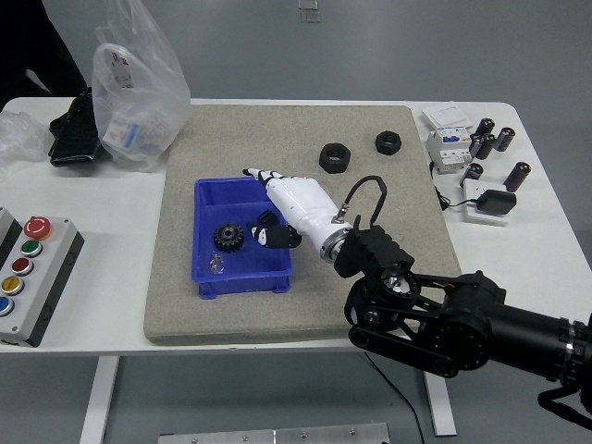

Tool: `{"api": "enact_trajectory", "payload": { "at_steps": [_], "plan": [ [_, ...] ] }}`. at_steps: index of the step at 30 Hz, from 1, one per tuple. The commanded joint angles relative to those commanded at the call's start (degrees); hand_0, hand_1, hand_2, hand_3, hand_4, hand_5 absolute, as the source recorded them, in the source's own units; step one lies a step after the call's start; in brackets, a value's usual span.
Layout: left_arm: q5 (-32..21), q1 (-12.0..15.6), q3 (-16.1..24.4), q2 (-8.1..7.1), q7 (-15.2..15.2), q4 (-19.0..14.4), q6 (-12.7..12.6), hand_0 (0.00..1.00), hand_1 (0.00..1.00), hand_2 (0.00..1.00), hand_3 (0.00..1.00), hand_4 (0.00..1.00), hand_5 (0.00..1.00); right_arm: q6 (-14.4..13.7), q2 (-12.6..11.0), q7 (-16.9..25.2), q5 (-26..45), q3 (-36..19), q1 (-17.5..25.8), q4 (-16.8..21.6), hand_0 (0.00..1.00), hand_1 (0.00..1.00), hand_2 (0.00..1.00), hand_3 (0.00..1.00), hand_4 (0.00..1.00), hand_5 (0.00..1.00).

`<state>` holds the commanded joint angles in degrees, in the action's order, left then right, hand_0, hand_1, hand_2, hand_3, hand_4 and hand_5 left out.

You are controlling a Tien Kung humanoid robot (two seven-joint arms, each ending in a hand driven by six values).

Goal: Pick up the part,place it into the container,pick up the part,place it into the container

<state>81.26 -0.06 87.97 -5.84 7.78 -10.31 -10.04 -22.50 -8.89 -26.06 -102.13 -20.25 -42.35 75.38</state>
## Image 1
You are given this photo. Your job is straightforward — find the black wrapped machine part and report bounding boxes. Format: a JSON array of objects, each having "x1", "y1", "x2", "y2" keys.
[{"x1": 48, "y1": 90, "x2": 112, "y2": 168}]

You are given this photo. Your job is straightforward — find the small black hex nut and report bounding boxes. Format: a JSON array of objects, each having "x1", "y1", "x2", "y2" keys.
[{"x1": 374, "y1": 130, "x2": 402, "y2": 155}]

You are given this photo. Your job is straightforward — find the grey push-button control box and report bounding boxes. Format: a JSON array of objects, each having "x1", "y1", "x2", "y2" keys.
[{"x1": 0, "y1": 216, "x2": 85, "y2": 348}]

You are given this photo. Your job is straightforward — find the clear plastic bag with boxes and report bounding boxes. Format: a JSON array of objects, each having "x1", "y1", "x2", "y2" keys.
[{"x1": 91, "y1": 0, "x2": 191, "y2": 173}]

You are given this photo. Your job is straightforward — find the clear floor fixture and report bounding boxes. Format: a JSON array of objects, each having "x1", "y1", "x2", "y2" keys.
[{"x1": 298, "y1": 0, "x2": 321, "y2": 23}]

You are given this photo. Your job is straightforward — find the white circuit breaker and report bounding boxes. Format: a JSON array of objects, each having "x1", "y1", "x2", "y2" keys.
[{"x1": 425, "y1": 127, "x2": 473, "y2": 176}]

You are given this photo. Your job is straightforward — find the silver metal plate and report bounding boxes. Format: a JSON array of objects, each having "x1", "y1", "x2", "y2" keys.
[{"x1": 157, "y1": 422, "x2": 390, "y2": 444}]

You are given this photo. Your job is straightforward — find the white left table leg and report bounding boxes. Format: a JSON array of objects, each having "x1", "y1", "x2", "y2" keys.
[{"x1": 79, "y1": 355, "x2": 120, "y2": 444}]

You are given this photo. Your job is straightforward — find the black power adapter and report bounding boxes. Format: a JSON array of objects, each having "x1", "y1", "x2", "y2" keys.
[{"x1": 475, "y1": 189, "x2": 517, "y2": 216}]

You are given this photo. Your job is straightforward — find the thin black adapter cord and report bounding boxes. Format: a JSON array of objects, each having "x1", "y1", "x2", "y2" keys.
[{"x1": 428, "y1": 161, "x2": 480, "y2": 214}]

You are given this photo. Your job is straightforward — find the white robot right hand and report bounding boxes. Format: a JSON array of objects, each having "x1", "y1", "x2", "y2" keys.
[{"x1": 241, "y1": 167, "x2": 353, "y2": 253}]

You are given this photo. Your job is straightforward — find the person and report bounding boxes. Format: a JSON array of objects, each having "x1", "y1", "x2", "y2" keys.
[{"x1": 0, "y1": 0, "x2": 93, "y2": 111}]

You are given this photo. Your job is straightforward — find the black floor cable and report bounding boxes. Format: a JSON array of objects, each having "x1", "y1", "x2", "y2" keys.
[{"x1": 363, "y1": 351, "x2": 425, "y2": 444}]

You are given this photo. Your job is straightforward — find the white right table leg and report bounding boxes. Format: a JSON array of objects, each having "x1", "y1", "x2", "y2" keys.
[{"x1": 418, "y1": 364, "x2": 458, "y2": 437}]

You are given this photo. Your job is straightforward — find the blue plastic box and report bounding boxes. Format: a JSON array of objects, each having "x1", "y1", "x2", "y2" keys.
[{"x1": 191, "y1": 177, "x2": 293, "y2": 300}]

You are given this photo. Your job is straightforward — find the large black gear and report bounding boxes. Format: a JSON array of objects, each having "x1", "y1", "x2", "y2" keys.
[{"x1": 213, "y1": 223, "x2": 245, "y2": 254}]

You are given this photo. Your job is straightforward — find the crumpled clear plastic wrap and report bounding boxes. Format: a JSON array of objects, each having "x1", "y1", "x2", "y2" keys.
[{"x1": 0, "y1": 110, "x2": 56, "y2": 179}]

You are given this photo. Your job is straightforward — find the flat white carton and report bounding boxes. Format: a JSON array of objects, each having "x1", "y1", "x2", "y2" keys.
[{"x1": 421, "y1": 105, "x2": 474, "y2": 134}]

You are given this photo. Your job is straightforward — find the white table leg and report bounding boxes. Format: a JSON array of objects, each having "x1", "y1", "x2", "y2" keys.
[
  {"x1": 79, "y1": 355, "x2": 120, "y2": 444},
  {"x1": 418, "y1": 364, "x2": 458, "y2": 437}
]

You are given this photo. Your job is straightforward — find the large black hex nut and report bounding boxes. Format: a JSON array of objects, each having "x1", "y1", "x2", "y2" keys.
[{"x1": 318, "y1": 142, "x2": 352, "y2": 174}]

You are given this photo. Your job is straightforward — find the red emergency stop button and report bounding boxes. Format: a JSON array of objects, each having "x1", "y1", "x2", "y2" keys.
[{"x1": 22, "y1": 216, "x2": 52, "y2": 240}]

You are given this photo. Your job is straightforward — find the grey-brown mat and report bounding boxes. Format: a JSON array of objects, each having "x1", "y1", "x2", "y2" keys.
[{"x1": 142, "y1": 105, "x2": 463, "y2": 346}]

